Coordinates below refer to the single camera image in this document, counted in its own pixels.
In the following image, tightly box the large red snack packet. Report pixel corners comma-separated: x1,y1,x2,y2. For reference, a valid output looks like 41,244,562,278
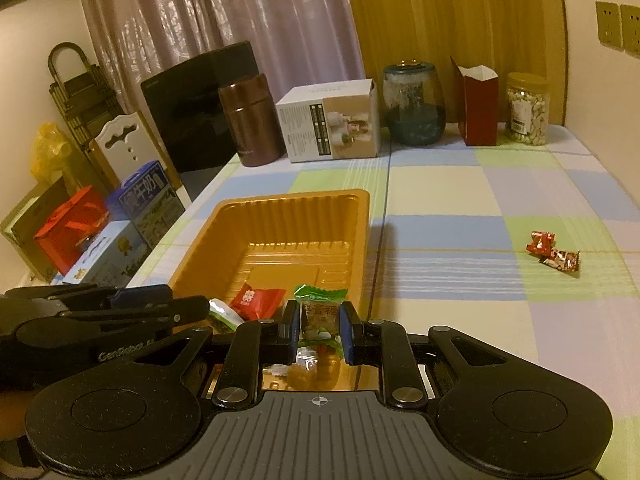
230,282,287,322

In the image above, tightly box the long green snack packet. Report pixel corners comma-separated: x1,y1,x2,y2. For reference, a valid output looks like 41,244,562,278
207,298,242,332

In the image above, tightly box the open red carton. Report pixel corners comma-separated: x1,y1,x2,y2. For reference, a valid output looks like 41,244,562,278
449,56,500,147

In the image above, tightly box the red twisted candy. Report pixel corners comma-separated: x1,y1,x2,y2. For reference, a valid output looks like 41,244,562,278
525,230,557,256

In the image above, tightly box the light blue box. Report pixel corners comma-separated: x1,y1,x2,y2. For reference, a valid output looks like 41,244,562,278
51,220,154,288

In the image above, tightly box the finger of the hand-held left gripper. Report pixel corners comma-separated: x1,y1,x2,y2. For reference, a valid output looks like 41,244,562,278
15,296,210,341
2,284,174,313

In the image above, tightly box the brown thermos flask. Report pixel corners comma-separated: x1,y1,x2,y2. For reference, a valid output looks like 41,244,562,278
218,73,287,169

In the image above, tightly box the dark glass jar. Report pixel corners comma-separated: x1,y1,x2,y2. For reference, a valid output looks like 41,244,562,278
382,60,446,147

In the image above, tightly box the blue milk carton box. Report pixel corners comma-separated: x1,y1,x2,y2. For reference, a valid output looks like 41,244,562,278
105,161,187,249

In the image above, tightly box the yellow plastic bag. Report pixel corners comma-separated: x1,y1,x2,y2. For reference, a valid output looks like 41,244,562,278
32,122,82,182

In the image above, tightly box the black case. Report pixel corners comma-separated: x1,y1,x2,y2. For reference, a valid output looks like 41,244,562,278
140,40,259,174

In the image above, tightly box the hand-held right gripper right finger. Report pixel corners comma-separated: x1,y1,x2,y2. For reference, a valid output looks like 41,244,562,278
339,302,516,408

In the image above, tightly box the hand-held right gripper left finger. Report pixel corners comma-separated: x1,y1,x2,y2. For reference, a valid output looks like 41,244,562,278
127,300,303,408

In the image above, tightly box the red gift bag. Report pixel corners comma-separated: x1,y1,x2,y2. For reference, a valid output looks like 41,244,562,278
33,185,111,277

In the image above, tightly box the red white candy wrapper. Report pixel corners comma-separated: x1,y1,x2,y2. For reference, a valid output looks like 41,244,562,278
538,248,581,277

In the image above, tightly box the white printed cardboard box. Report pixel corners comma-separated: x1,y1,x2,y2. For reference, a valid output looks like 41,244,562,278
275,79,380,164

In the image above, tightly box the clear snack packet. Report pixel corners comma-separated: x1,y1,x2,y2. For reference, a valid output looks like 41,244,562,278
267,347,342,391

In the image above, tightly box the brown cardboard sheet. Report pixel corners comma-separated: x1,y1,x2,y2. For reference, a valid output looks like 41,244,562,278
0,175,72,282

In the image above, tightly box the green yellow candy packet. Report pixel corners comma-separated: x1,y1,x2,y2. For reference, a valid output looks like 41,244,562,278
292,284,348,361

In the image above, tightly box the dark folding rack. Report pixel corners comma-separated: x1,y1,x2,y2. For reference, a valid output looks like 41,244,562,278
48,43,122,153

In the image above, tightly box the pale curtain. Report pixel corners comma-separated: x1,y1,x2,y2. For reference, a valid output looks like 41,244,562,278
76,0,367,111

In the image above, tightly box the clear jar of nuts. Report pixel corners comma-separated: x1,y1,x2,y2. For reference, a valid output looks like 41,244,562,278
504,72,551,146

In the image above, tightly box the white cutout board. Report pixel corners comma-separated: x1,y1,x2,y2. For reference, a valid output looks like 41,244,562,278
93,112,167,187

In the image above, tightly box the orange plastic tray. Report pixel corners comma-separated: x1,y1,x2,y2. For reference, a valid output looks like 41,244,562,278
169,189,372,392

